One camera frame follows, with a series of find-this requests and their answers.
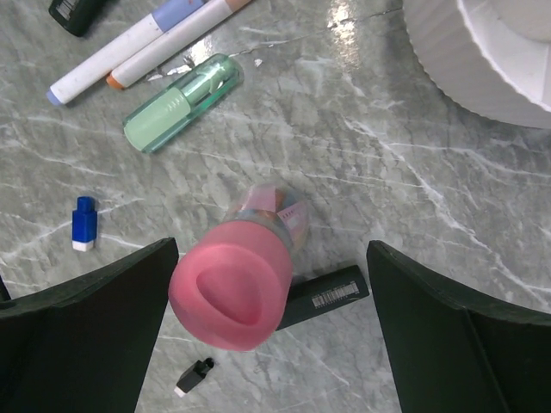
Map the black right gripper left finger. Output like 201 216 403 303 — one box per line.
1 237 178 412

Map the small black cap piece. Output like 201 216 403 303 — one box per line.
174 357 215 398

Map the peach cap white marker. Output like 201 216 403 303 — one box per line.
106 0 250 89

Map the mint green correction tape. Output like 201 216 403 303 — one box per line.
123 54 243 153

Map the blue cap white marker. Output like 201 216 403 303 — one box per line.
46 0 205 106

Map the white round desk organizer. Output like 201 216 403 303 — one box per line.
403 0 550 129

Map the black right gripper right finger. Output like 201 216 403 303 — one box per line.
367 241 550 412

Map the green black highlighter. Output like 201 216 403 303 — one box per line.
48 0 108 37

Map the small blue eraser cap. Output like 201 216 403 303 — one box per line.
71 196 98 252

